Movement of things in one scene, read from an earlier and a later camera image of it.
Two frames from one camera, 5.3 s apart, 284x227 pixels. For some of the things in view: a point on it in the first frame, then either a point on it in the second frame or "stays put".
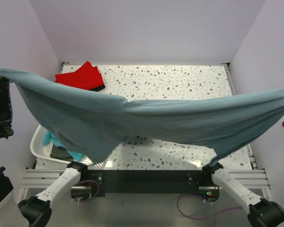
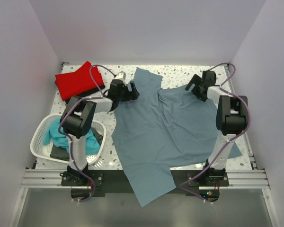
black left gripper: x=1 y=110 to x=128 y=95
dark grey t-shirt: x=60 y=152 stays put
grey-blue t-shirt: x=93 y=124 to x=169 y=127
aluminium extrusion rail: x=39 y=178 stays put
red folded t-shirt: x=86 y=76 stays put
